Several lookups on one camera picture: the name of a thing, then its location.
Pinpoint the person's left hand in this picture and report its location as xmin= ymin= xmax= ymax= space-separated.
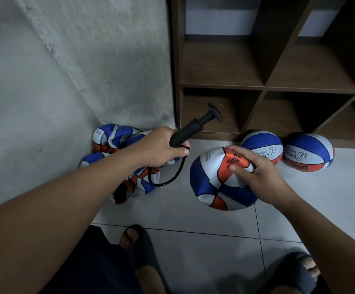
xmin=130 ymin=126 xmax=191 ymax=169

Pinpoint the person's right hand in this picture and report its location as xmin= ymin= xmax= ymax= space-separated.
xmin=226 ymin=145 xmax=298 ymax=210

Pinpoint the person's left foot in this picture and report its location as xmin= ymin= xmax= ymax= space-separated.
xmin=121 ymin=229 xmax=167 ymax=294

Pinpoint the person's left forearm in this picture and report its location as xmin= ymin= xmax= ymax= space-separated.
xmin=0 ymin=150 xmax=151 ymax=294

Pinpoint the black sandal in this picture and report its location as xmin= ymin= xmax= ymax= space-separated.
xmin=258 ymin=250 xmax=320 ymax=294
xmin=119 ymin=224 xmax=173 ymax=294

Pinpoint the black hand pump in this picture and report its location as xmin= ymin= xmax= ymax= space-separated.
xmin=147 ymin=103 xmax=224 ymax=188

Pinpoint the brown wooden cubby shelf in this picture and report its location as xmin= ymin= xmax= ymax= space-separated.
xmin=168 ymin=0 xmax=355 ymax=151

